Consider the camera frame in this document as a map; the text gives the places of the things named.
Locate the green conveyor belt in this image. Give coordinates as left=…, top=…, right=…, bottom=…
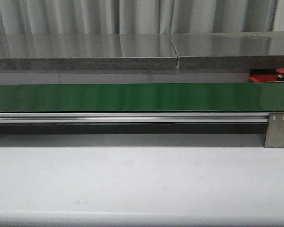
left=0, top=82, right=284, bottom=112

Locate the grey stone counter slab left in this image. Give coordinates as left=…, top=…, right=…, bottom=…
left=0, top=34, right=178, bottom=71

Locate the grey stone counter slab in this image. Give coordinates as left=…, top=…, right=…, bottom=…
left=170, top=31, right=284, bottom=70
left=0, top=34, right=178, bottom=71

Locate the red plastic tray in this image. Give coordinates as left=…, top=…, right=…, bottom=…
left=248, top=74, right=284, bottom=83

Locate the grey stone counter slab right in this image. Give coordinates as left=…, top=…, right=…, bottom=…
left=170, top=31, right=284, bottom=70

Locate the white pleated curtain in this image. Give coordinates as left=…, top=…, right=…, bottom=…
left=0, top=0, right=278, bottom=35

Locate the aluminium conveyor side rail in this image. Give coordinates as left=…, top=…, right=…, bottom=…
left=0, top=112, right=270, bottom=124

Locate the steel conveyor support bracket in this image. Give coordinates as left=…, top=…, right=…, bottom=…
left=264, top=112, right=284, bottom=148

